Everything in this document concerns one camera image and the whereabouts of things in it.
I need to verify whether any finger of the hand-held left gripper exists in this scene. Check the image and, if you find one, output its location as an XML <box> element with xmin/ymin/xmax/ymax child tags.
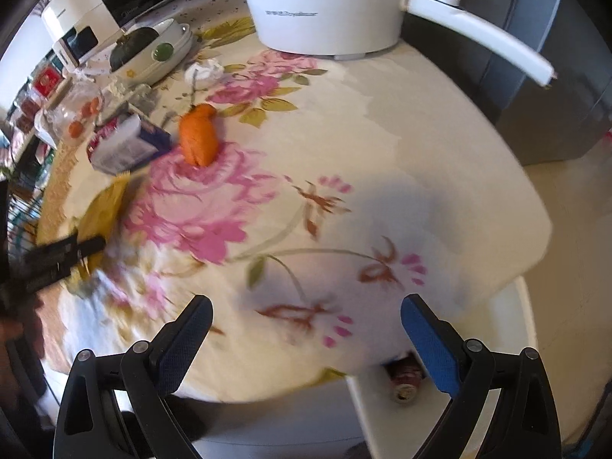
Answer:
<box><xmin>21</xmin><ymin>234</ymin><xmax>107</xmax><ymax>279</ymax></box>

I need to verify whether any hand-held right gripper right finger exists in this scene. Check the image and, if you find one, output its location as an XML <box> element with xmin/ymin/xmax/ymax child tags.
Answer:
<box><xmin>400</xmin><ymin>294</ymin><xmax>561</xmax><ymax>459</ymax></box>

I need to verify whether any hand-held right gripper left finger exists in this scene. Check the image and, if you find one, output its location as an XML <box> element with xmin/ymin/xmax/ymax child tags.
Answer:
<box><xmin>52</xmin><ymin>294</ymin><xmax>214</xmax><ymax>459</ymax></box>

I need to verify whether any red drink can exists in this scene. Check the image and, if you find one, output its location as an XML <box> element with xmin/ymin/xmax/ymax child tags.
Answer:
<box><xmin>389</xmin><ymin>354</ymin><xmax>425</xmax><ymax>403</ymax></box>

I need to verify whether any blue and white carton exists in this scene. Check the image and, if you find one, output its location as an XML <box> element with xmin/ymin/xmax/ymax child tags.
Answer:
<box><xmin>87</xmin><ymin>114</ymin><xmax>174</xmax><ymax>175</ymax></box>

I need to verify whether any grey tissue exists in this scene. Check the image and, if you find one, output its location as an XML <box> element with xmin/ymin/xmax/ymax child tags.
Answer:
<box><xmin>103</xmin><ymin>81</ymin><xmax>158</xmax><ymax>112</ymax></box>

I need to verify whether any orange carrot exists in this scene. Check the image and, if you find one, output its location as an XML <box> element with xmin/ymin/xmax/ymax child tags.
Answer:
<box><xmin>179</xmin><ymin>104</ymin><xmax>221</xmax><ymax>167</ymax></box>

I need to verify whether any white tissue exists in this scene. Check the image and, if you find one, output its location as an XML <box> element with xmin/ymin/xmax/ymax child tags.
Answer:
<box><xmin>186</xmin><ymin>59</ymin><xmax>223</xmax><ymax>88</ymax></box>

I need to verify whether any person's left hand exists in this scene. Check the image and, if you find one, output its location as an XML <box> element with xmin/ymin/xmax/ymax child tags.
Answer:
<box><xmin>0</xmin><ymin>318</ymin><xmax>43</xmax><ymax>361</ymax></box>

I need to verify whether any clear bag of tomatoes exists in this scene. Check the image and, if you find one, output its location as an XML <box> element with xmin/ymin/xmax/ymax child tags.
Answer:
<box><xmin>45</xmin><ymin>79</ymin><xmax>106</xmax><ymax>139</ymax></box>

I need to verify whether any red box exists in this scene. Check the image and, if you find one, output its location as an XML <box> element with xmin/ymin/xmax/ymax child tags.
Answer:
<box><xmin>33</xmin><ymin>67</ymin><xmax>60</xmax><ymax>94</ymax></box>

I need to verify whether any dark green pumpkin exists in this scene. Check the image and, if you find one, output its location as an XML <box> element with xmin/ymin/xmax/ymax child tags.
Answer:
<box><xmin>109</xmin><ymin>26</ymin><xmax>161</xmax><ymax>72</ymax></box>

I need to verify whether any white air fryer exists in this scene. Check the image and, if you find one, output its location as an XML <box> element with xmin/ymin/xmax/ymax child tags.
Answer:
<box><xmin>41</xmin><ymin>0</ymin><xmax>120</xmax><ymax>68</ymax></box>

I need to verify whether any white electric pot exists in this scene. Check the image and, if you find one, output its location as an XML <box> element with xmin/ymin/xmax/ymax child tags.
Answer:
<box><xmin>236</xmin><ymin>0</ymin><xmax>558</xmax><ymax>88</ymax></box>

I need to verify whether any black wire rack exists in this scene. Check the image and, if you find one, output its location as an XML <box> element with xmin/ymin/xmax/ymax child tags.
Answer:
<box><xmin>0</xmin><ymin>153</ymin><xmax>53</xmax><ymax>249</ymax></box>

